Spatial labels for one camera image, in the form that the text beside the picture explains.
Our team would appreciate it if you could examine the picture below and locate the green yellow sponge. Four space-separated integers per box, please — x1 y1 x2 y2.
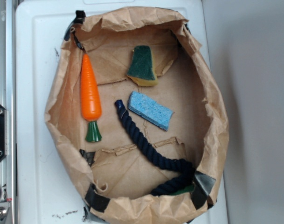
127 45 158 87

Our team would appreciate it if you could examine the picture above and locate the blue sponge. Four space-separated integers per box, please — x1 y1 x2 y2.
128 91 173 131

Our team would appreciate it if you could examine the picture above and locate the brown paper bag bin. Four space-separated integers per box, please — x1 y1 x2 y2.
45 7 229 224

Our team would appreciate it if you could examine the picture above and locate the orange toy carrot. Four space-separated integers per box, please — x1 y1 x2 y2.
80 54 102 142

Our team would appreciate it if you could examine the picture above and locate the green felt piece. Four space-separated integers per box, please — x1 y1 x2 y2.
172 183 195 196

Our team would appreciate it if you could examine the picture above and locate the white plastic tray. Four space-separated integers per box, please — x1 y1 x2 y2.
15 0 229 224

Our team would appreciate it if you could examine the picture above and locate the dark blue rope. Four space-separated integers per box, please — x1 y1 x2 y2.
114 99 195 196

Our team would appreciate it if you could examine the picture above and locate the aluminium frame rail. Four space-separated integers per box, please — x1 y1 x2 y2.
0 0 19 224

